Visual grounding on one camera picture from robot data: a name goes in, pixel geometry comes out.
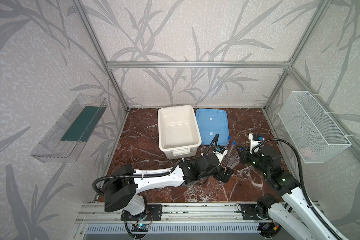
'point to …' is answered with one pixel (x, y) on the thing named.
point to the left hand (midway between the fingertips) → (229, 164)
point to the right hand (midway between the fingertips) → (237, 141)
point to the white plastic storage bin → (179, 135)
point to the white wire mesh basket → (316, 136)
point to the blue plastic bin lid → (211, 122)
